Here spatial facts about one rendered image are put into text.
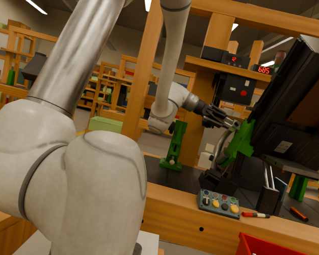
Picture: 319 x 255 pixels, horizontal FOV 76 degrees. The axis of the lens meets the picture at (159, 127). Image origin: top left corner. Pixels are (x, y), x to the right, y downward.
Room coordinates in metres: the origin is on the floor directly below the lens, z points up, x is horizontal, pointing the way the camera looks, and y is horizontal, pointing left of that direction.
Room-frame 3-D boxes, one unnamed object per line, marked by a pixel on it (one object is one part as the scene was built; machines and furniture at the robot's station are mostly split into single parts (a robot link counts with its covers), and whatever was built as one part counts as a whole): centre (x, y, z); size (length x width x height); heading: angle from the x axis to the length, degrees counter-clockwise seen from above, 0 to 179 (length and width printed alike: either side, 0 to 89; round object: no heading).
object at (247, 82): (1.25, -0.39, 1.42); 0.17 x 0.12 x 0.15; 87
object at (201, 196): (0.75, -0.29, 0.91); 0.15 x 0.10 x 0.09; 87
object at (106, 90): (10.38, 3.06, 1.11); 3.01 x 0.54 x 2.23; 92
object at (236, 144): (0.98, -0.41, 1.17); 0.13 x 0.12 x 0.20; 87
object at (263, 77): (1.30, -0.50, 1.52); 0.90 x 0.25 x 0.04; 87
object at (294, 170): (0.93, -0.57, 1.11); 0.39 x 0.16 x 0.03; 177
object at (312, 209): (1.04, -0.49, 0.89); 1.10 x 0.42 x 0.02; 87
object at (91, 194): (0.36, 0.08, 1.05); 0.18 x 0.16 x 0.22; 78
